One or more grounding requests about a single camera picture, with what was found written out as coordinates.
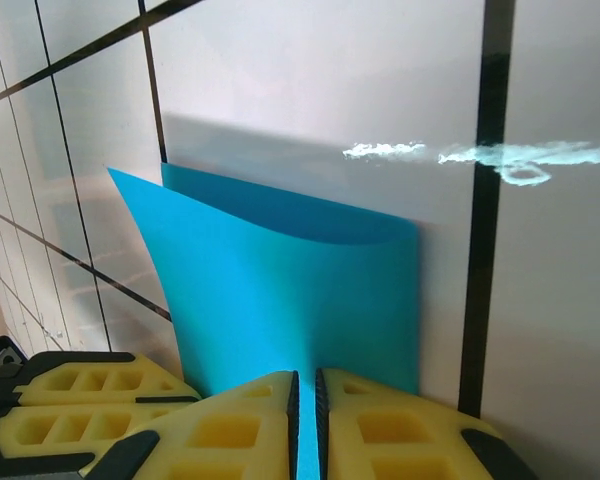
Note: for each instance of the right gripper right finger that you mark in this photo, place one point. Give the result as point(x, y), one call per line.
point(390, 435)

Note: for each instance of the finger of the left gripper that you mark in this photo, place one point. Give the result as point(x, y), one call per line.
point(80, 382)
point(55, 430)

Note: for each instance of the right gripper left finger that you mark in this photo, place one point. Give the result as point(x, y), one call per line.
point(220, 435)

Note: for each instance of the teal cloth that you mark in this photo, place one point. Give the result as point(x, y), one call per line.
point(280, 300)

